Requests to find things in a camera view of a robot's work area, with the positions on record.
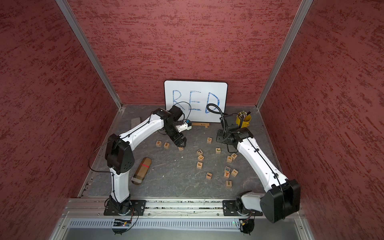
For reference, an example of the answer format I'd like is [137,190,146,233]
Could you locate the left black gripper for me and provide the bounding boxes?
[164,123,187,148]

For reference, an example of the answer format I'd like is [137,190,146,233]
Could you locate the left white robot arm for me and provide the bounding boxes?
[105,106,187,216]

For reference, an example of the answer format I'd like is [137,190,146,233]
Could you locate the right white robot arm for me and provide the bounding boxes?
[217,128,301,223]

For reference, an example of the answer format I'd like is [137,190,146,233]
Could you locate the wooden block letter M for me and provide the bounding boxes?
[231,153,238,160]

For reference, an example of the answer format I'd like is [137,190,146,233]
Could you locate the wooden block letter F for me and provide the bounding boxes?
[197,162,203,170]

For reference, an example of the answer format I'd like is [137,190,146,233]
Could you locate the wooden block letter i front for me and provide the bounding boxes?
[226,180,233,189]

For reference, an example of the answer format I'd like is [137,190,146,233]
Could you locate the wooden board stand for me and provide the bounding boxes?
[192,122,210,129]

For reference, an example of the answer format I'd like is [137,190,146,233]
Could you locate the yellow pen cup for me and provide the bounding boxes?
[236,111,252,128]

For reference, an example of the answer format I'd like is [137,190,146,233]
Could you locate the pens in cup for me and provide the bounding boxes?
[238,111,251,121]

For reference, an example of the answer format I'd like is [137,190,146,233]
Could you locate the wooden block right of T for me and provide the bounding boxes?
[231,169,239,177]

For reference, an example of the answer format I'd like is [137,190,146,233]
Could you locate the grey rectangular eraser block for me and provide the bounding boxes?
[131,117,142,129]

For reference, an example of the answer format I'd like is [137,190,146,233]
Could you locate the white dry-erase board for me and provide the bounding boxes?
[164,80,228,123]

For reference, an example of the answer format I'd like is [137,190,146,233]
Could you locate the brown plaid pencil case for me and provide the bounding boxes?
[131,157,152,185]

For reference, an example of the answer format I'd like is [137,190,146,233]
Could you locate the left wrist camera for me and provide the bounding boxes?
[176,120,192,133]

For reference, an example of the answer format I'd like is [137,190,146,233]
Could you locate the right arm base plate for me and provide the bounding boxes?
[222,200,263,218]

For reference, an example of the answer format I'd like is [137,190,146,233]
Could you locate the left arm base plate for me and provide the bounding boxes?
[104,199,147,217]

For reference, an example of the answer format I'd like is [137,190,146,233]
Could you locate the aluminium front rail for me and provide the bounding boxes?
[62,198,247,219]

